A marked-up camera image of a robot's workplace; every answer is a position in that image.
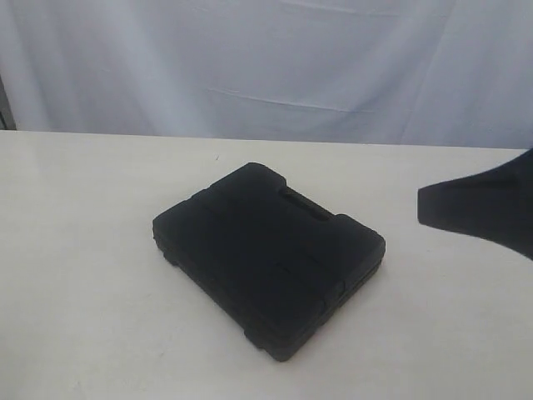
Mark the black plastic tool case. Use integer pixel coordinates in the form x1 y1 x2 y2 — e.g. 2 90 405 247
152 162 386 362

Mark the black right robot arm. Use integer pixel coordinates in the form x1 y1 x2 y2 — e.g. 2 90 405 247
417 150 532 259

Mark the white backdrop curtain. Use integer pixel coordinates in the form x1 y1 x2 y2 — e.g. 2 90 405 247
1 1 532 148

